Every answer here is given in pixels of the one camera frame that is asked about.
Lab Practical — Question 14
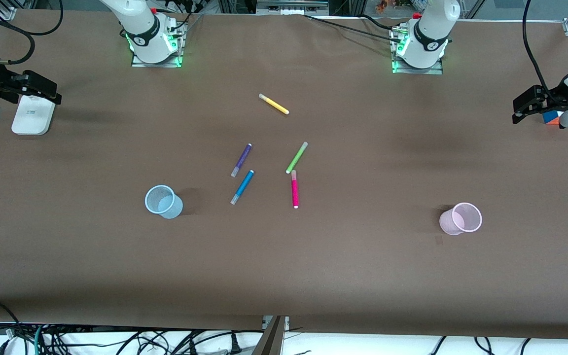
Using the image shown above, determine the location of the blue marker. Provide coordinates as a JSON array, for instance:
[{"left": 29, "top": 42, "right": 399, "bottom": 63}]
[{"left": 230, "top": 170, "right": 255, "bottom": 206}]

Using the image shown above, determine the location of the white desk lamp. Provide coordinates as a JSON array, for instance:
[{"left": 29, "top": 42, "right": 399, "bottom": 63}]
[{"left": 11, "top": 95, "right": 58, "bottom": 136}]

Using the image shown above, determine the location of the translucent pink plastic cup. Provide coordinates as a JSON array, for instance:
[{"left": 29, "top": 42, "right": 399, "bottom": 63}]
[{"left": 439, "top": 202, "right": 483, "bottom": 236}]

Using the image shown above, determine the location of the translucent blue plastic cup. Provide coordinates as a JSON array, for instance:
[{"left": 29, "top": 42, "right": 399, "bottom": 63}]
[{"left": 144, "top": 185, "right": 184, "bottom": 219}]

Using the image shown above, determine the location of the orange figurine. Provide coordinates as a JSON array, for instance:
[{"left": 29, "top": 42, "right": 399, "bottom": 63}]
[{"left": 375, "top": 0, "right": 415, "bottom": 13}]

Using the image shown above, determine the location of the purple marker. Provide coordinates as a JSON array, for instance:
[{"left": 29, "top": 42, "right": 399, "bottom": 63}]
[{"left": 230, "top": 143, "right": 253, "bottom": 178}]

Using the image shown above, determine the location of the brown table cover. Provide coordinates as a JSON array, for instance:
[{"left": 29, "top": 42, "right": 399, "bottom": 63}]
[{"left": 0, "top": 10, "right": 568, "bottom": 341}]

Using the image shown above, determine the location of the yellow marker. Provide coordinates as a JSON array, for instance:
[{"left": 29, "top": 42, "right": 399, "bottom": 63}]
[{"left": 258, "top": 93, "right": 290, "bottom": 115}]

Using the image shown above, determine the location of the green marker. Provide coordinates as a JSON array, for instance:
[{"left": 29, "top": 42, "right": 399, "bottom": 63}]
[{"left": 285, "top": 142, "right": 309, "bottom": 175}]

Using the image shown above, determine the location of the grey metal box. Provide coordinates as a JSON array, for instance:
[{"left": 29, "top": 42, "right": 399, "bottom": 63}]
[{"left": 256, "top": 0, "right": 329, "bottom": 15}]

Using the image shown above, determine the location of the dark table support bar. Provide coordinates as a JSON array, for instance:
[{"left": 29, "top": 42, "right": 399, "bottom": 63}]
[{"left": 252, "top": 317, "right": 284, "bottom": 355}]

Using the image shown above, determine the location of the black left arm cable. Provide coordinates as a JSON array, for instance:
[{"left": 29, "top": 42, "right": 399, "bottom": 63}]
[{"left": 523, "top": 0, "right": 568, "bottom": 99}]

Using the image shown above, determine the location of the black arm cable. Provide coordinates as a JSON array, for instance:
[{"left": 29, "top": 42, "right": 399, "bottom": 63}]
[
  {"left": 523, "top": 0, "right": 568, "bottom": 99},
  {"left": 0, "top": 0, "right": 64, "bottom": 66}
]

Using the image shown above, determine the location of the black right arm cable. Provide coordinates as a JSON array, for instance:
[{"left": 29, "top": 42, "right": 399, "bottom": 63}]
[{"left": 0, "top": 0, "right": 64, "bottom": 66}]

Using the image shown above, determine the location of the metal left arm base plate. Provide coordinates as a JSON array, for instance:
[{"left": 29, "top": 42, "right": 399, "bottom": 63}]
[{"left": 391, "top": 25, "right": 444, "bottom": 75}]

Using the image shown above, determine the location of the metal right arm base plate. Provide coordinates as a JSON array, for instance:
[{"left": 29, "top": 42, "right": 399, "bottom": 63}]
[{"left": 131, "top": 19, "right": 187, "bottom": 68}]

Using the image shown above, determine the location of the short black table cable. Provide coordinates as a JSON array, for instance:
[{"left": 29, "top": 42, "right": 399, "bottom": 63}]
[{"left": 358, "top": 15, "right": 398, "bottom": 31}]

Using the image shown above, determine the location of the long black table cable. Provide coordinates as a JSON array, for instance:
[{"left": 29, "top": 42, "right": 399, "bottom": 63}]
[{"left": 304, "top": 14, "right": 399, "bottom": 41}]

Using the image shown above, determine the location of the black plug with cable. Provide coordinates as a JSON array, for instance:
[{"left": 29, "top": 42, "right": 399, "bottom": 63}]
[{"left": 185, "top": 330, "right": 243, "bottom": 355}]

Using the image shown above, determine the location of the white metal bracket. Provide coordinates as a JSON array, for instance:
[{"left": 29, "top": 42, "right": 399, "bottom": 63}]
[{"left": 262, "top": 316, "right": 290, "bottom": 332}]

